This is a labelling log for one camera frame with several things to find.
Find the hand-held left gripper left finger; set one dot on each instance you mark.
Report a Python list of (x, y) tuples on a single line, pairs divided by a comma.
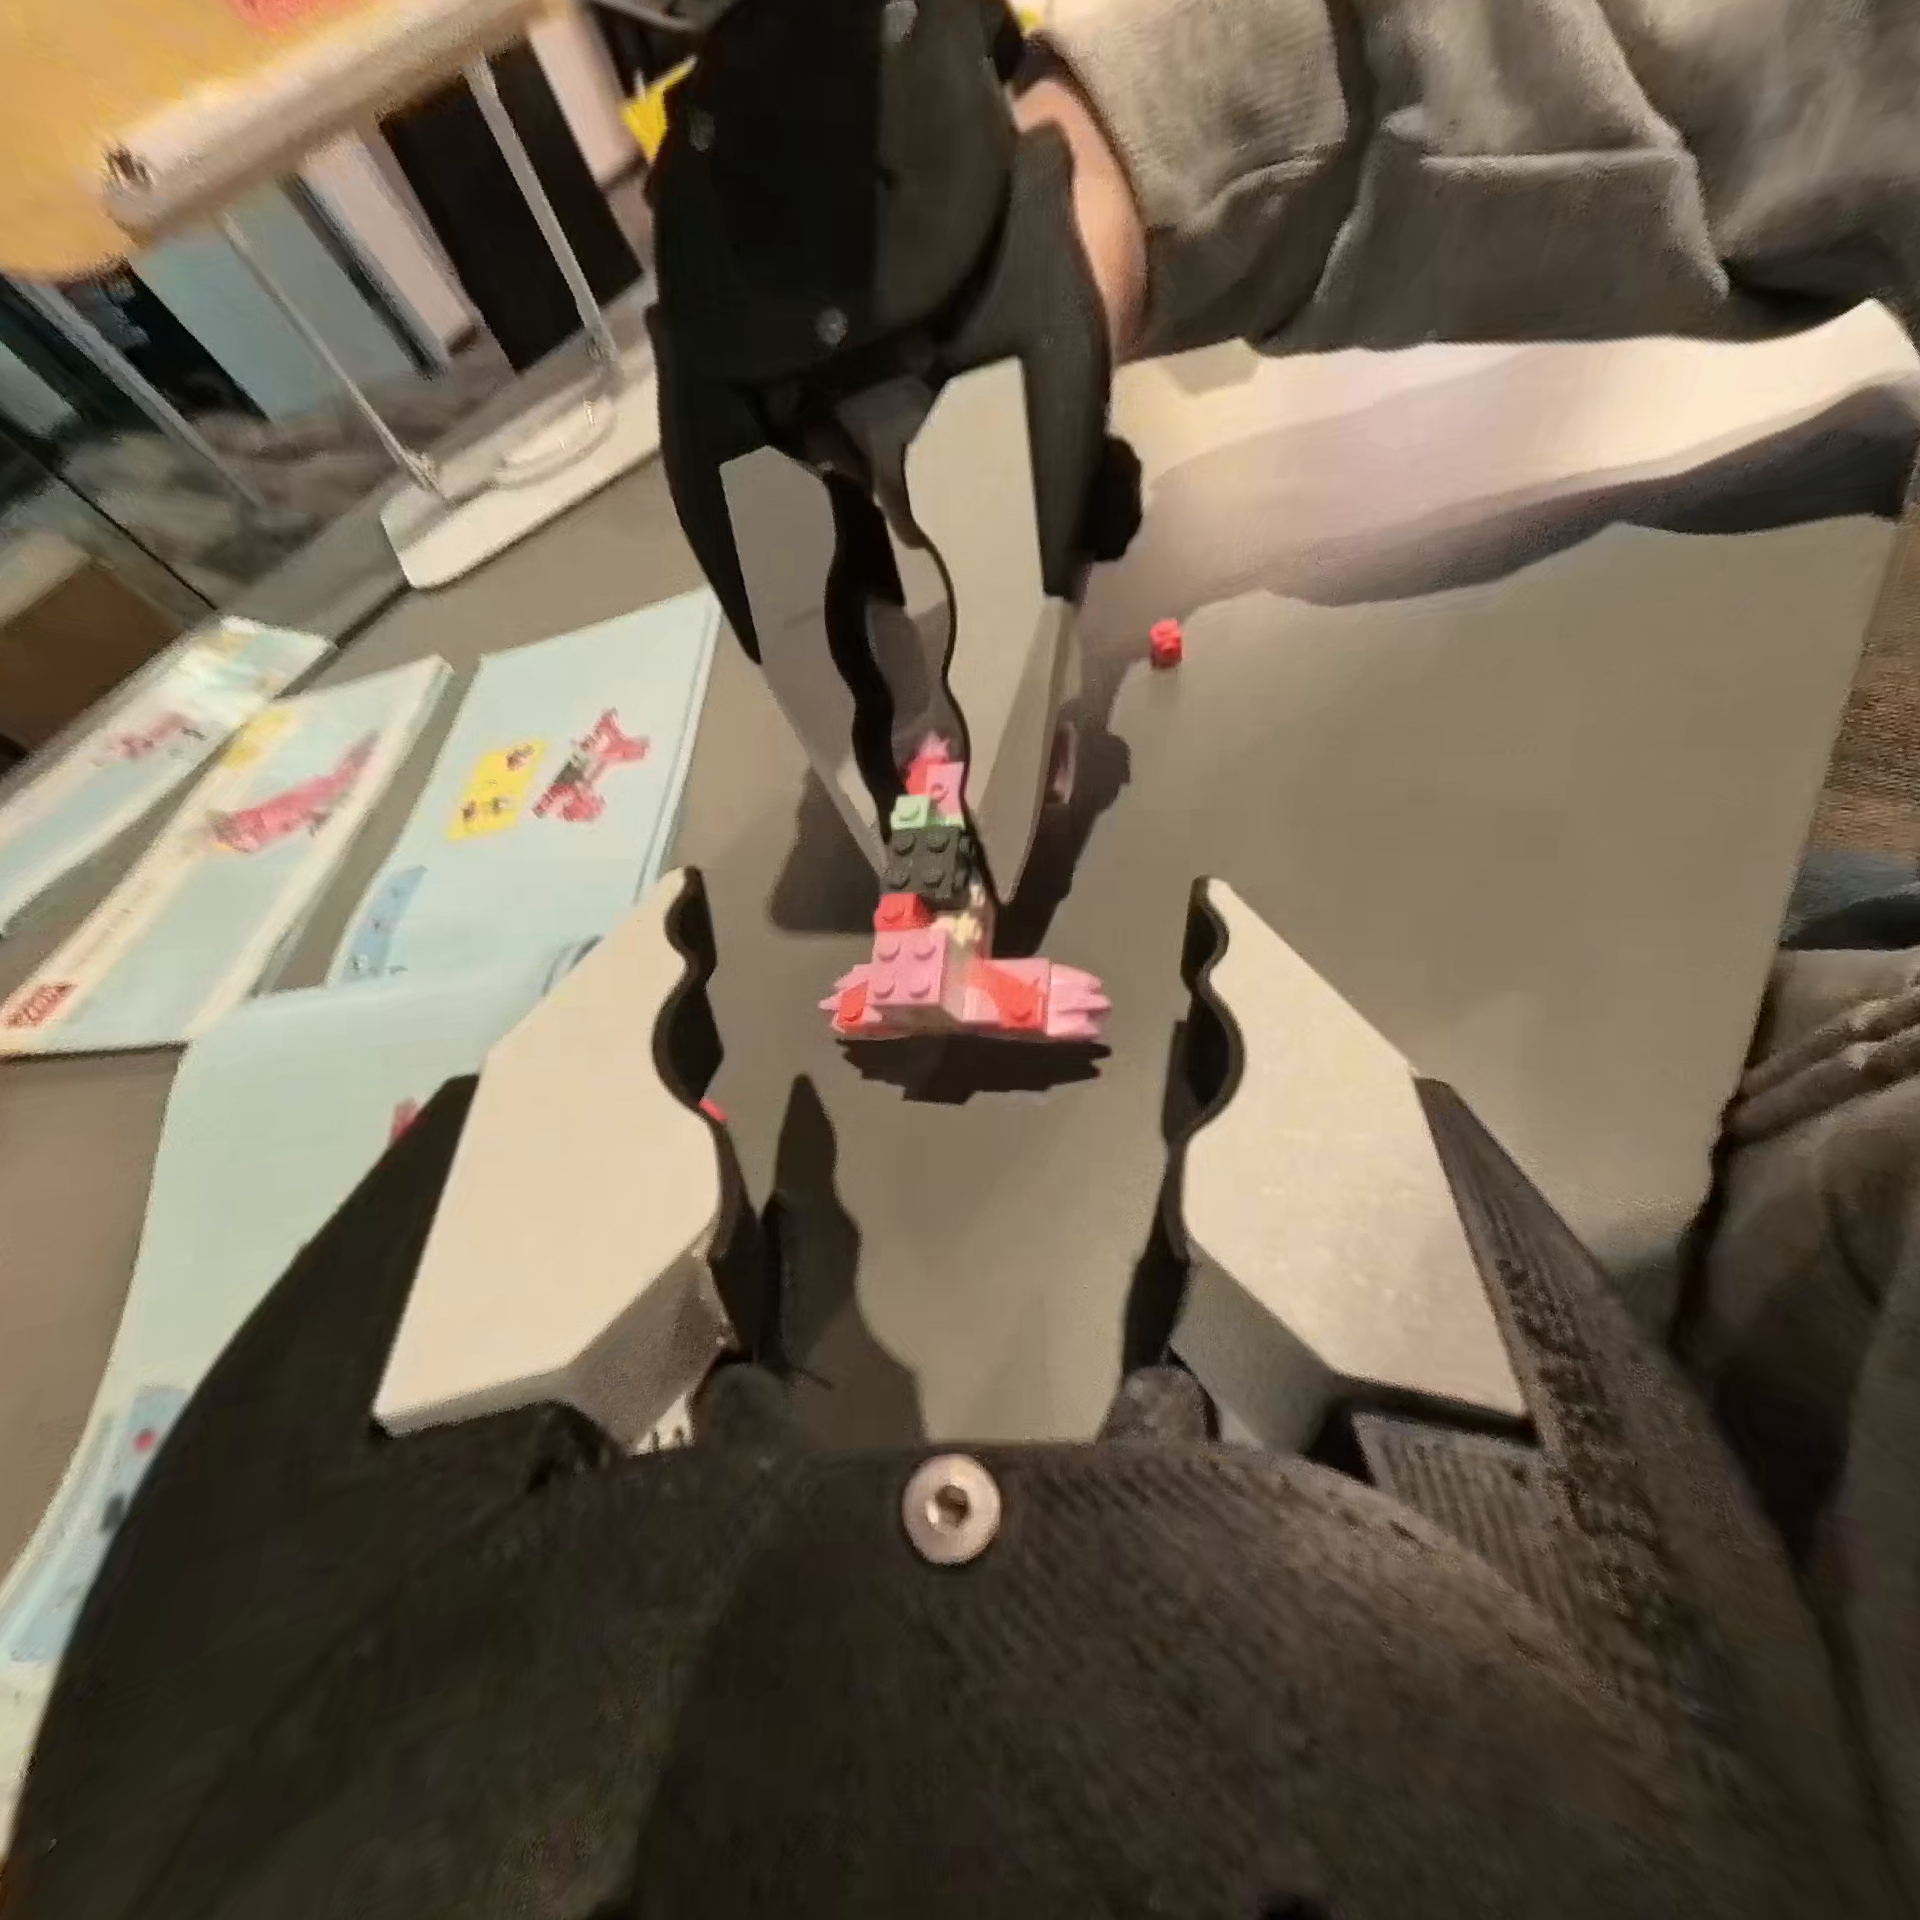
[(550, 1195)]

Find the small red toy brick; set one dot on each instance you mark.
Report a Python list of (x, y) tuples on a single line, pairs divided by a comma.
[(1169, 643)]

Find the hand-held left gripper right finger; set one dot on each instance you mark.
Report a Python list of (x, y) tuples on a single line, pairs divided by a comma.
[(1315, 1195)]

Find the pink toy brick model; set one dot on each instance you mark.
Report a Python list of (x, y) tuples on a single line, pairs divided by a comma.
[(918, 969)]

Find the thick light blue instruction booklet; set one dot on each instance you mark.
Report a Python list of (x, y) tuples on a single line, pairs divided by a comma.
[(635, 676)]

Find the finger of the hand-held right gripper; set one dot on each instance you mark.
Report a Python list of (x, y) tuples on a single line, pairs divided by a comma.
[(783, 601), (1003, 571)]

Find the person's right hand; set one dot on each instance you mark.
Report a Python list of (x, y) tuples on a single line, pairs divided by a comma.
[(1112, 225)]

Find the yellow storage box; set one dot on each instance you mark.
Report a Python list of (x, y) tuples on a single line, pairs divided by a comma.
[(649, 116)]

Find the thin light blue instruction booklet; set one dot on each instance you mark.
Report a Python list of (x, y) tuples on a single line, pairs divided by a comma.
[(168, 703), (300, 808)]

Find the person's right forearm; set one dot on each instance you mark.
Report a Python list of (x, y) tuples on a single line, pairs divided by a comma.
[(1427, 151)]

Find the wooden board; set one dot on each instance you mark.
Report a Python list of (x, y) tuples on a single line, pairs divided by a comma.
[(89, 116)]

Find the pink sticky note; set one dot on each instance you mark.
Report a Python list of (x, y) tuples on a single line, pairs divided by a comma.
[(274, 11)]

